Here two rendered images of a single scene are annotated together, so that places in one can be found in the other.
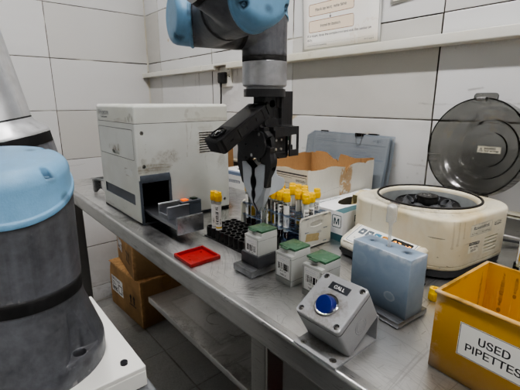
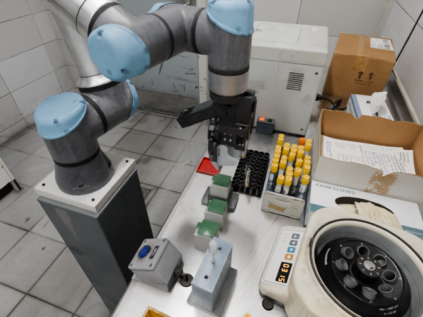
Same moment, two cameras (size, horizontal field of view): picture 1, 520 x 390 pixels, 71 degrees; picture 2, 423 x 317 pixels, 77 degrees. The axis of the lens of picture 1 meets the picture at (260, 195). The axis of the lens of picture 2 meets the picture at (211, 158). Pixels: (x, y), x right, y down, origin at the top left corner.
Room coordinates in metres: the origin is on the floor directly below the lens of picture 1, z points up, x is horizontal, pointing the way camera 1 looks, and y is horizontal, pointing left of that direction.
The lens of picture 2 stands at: (0.38, -0.40, 1.43)
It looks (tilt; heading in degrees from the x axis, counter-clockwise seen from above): 41 degrees down; 59
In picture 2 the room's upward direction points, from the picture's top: straight up
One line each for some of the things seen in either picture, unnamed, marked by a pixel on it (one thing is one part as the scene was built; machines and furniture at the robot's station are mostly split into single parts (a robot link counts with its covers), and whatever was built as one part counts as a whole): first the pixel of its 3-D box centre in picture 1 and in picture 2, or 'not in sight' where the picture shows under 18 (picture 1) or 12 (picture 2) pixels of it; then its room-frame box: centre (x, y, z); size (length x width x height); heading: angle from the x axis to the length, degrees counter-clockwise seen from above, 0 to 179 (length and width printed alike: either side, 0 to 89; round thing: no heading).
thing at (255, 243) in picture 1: (261, 244); (220, 189); (0.65, 0.00, 0.92); 0.05 x 0.04 x 0.06; 131
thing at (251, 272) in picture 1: (261, 258); (220, 195); (0.64, 0.00, 0.89); 0.09 x 0.05 x 0.04; 130
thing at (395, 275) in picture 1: (385, 277); (213, 275); (0.51, -0.19, 0.92); 0.10 x 0.07 x 0.10; 35
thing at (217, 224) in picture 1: (241, 217); (252, 159); (0.78, 0.04, 0.93); 0.17 x 0.09 x 0.11; 41
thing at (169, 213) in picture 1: (169, 211); not in sight; (0.86, 0.22, 0.92); 0.21 x 0.07 x 0.05; 40
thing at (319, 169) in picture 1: (309, 183); (366, 160); (1.04, -0.14, 0.95); 0.29 x 0.25 x 0.15; 130
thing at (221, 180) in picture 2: (261, 228); (221, 180); (0.65, 0.00, 0.95); 0.05 x 0.04 x 0.01; 131
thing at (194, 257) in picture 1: (196, 255); (209, 166); (0.69, 0.13, 0.88); 0.07 x 0.07 x 0.01; 40
